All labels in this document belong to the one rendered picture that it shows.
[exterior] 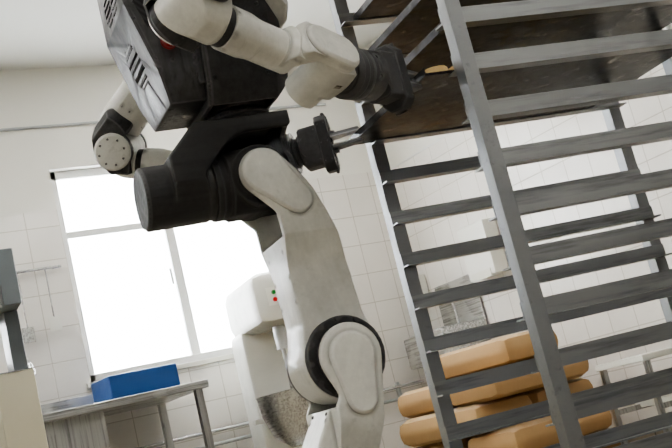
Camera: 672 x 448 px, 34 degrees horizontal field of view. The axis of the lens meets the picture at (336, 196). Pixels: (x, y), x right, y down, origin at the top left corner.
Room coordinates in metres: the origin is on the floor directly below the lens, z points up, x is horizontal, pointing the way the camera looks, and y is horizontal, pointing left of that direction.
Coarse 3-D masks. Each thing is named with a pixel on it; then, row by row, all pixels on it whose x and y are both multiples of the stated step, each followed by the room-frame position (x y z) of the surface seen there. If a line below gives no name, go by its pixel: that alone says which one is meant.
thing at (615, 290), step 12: (648, 276) 1.98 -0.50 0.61; (660, 276) 1.99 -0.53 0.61; (588, 288) 1.93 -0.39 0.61; (600, 288) 1.94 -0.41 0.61; (612, 288) 1.95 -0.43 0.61; (624, 288) 1.96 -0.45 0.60; (636, 288) 1.97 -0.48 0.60; (648, 288) 1.98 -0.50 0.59; (660, 288) 1.98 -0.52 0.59; (552, 300) 1.90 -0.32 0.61; (564, 300) 1.91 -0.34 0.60; (576, 300) 1.92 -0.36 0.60; (588, 300) 1.93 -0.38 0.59; (600, 300) 1.94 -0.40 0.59; (552, 312) 1.90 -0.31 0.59
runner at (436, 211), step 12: (576, 180) 2.44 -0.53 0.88; (588, 180) 2.45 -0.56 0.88; (600, 180) 2.46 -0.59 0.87; (516, 192) 2.38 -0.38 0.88; (528, 192) 2.39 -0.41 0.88; (444, 204) 2.31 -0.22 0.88; (456, 204) 2.32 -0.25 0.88; (468, 204) 2.33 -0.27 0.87; (480, 204) 2.35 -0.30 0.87; (396, 216) 2.27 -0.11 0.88; (408, 216) 2.28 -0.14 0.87; (420, 216) 2.29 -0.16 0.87; (432, 216) 2.27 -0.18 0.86; (444, 216) 2.30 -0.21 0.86
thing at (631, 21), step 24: (504, 24) 1.97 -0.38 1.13; (528, 24) 2.01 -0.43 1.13; (552, 24) 2.05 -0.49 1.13; (576, 24) 2.09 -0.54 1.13; (600, 24) 2.13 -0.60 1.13; (624, 24) 2.17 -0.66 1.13; (648, 24) 2.21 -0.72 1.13; (432, 48) 2.01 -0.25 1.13; (480, 48) 2.09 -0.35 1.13; (504, 48) 2.13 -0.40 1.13
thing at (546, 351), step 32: (448, 0) 1.85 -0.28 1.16; (448, 32) 1.86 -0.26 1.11; (480, 96) 1.86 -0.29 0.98; (480, 128) 1.85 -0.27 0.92; (512, 192) 1.86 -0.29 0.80; (512, 224) 1.85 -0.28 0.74; (512, 256) 1.86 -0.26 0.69; (544, 320) 1.86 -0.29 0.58; (544, 352) 1.85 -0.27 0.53; (544, 384) 1.87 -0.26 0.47; (576, 416) 1.86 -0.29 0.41
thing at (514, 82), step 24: (432, 72) 1.87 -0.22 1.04; (504, 72) 1.97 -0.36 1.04; (528, 72) 2.02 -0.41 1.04; (552, 72) 2.06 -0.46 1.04; (576, 72) 2.10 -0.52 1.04; (600, 72) 2.15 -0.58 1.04; (624, 72) 2.20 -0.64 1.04; (432, 96) 2.02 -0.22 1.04; (456, 96) 2.06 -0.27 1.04; (504, 96) 2.15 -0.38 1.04; (384, 120) 2.10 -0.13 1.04; (408, 120) 2.15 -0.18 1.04; (432, 120) 2.20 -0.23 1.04; (456, 120) 2.25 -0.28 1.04
